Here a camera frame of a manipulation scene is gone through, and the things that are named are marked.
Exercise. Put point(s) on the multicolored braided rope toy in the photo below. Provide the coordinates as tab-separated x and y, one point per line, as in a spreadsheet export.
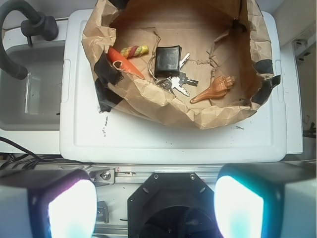
134	51

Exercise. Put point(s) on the bunch of silver keys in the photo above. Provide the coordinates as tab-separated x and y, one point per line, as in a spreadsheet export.
172	82

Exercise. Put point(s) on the black leather wallet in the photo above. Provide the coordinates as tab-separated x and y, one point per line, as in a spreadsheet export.
167	61

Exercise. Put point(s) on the black octagonal mount plate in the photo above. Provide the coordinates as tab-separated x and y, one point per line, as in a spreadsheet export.
172	205

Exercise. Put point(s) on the grey plastic sink basin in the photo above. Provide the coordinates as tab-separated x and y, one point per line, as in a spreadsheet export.
29	108

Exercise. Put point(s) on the orange plastic carrot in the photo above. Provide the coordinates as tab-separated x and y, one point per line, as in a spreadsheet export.
125	64

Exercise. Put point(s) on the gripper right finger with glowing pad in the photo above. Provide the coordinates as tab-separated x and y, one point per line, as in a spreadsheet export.
267	200

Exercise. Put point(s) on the crumpled brown paper bag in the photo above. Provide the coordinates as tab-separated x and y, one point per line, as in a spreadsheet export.
224	38

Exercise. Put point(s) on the white plastic bin lid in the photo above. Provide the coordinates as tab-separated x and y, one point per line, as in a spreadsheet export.
89	135

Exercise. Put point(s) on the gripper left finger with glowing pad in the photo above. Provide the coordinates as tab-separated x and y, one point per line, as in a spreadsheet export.
47	204

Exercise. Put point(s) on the orange conch seashell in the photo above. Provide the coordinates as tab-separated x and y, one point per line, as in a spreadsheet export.
218	88

